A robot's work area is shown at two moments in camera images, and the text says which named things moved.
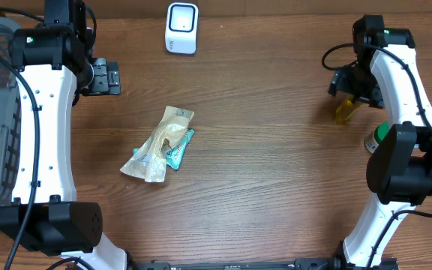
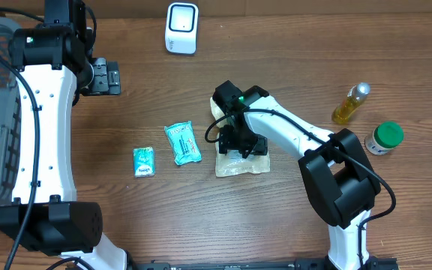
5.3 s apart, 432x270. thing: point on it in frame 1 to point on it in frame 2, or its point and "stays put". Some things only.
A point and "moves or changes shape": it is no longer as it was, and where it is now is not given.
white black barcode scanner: x=181 y=28 stays put
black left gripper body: x=101 y=77 stays put
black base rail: x=299 y=264 stays put
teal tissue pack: x=175 y=155 moves or changes shape
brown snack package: x=148 y=165 to x=232 y=164
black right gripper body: x=360 y=82 to x=244 y=139
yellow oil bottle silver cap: x=346 y=109 stays put
